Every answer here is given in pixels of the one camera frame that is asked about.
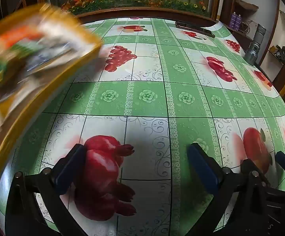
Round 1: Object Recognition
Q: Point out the wooden slab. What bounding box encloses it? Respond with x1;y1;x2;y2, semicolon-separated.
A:
236;0;259;12

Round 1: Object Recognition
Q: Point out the fruit print tablecloth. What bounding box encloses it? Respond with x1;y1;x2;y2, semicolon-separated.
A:
0;17;285;236

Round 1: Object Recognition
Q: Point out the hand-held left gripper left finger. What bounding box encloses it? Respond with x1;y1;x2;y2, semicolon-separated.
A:
5;143;89;236

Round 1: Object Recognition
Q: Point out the coiled cable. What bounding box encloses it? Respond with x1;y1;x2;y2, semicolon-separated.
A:
242;20;253;34

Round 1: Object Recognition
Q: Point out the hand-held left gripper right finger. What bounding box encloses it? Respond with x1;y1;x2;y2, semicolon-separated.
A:
185;143;256;236

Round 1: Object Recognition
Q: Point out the grey flashlight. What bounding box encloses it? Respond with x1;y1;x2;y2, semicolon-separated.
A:
243;24;266;66

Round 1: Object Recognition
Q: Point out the black remote control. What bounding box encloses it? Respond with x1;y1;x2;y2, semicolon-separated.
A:
175;21;216;38

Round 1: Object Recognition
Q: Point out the yellow tray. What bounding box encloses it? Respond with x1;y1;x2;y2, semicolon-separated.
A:
0;3;104;217

